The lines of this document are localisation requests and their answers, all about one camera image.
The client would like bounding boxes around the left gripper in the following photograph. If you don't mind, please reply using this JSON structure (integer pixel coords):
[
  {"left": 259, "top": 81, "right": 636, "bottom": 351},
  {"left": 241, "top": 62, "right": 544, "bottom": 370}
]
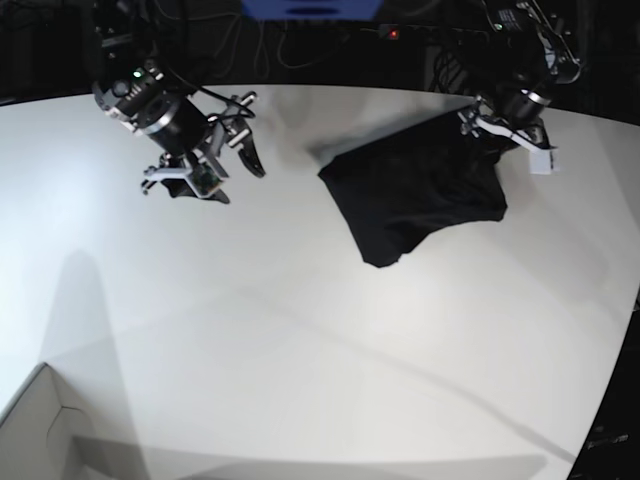
[{"left": 457, "top": 94, "right": 555, "bottom": 153}]

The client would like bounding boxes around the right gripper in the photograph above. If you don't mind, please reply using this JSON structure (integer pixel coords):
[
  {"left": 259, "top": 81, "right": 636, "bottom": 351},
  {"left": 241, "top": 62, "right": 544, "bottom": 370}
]
[{"left": 139, "top": 91, "right": 266, "bottom": 204}]

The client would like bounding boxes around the black t-shirt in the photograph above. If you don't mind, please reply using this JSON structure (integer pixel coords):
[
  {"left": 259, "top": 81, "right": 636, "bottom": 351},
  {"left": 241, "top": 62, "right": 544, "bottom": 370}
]
[{"left": 319, "top": 111, "right": 515, "bottom": 268}]

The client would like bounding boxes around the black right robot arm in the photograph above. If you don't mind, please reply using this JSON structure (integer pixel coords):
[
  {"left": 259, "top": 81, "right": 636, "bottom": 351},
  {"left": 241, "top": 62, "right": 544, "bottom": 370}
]
[{"left": 92, "top": 1, "right": 266, "bottom": 204}]

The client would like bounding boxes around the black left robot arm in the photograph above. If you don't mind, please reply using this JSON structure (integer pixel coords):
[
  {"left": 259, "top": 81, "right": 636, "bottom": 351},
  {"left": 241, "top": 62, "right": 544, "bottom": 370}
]
[{"left": 458, "top": 1, "right": 582, "bottom": 156}]

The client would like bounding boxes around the black power strip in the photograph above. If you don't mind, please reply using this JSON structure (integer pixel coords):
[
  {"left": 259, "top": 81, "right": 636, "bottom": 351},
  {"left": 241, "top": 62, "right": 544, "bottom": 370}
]
[{"left": 373, "top": 23, "right": 490, "bottom": 41}]

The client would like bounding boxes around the blue plastic bin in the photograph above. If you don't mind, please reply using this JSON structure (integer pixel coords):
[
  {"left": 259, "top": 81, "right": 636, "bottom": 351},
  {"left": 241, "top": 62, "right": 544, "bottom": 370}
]
[{"left": 241, "top": 0, "right": 383, "bottom": 21}]

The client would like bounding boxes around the white cardboard box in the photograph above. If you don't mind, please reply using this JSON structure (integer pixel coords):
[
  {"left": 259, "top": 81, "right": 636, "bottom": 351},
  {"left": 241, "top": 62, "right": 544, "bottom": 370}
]
[{"left": 1, "top": 364, "right": 91, "bottom": 480}]

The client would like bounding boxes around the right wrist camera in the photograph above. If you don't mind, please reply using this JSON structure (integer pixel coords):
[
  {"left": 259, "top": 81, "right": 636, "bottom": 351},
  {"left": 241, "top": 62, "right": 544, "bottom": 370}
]
[{"left": 187, "top": 165, "right": 223, "bottom": 199}]

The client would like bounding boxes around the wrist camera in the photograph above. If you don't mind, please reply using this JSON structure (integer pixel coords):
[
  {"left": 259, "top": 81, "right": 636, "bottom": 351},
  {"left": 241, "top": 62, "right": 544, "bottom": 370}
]
[
  {"left": 529, "top": 149, "right": 558, "bottom": 175},
  {"left": 187, "top": 165, "right": 223, "bottom": 199}
]

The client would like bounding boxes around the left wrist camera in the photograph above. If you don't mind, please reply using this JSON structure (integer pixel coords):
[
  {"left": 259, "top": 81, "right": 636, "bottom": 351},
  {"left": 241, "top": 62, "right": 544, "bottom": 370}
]
[{"left": 529, "top": 149, "right": 558, "bottom": 175}]

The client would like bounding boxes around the grey looped cable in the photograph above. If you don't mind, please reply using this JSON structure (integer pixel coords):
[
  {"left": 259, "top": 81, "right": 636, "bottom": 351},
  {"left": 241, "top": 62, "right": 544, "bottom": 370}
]
[{"left": 214, "top": 12, "right": 351, "bottom": 79}]

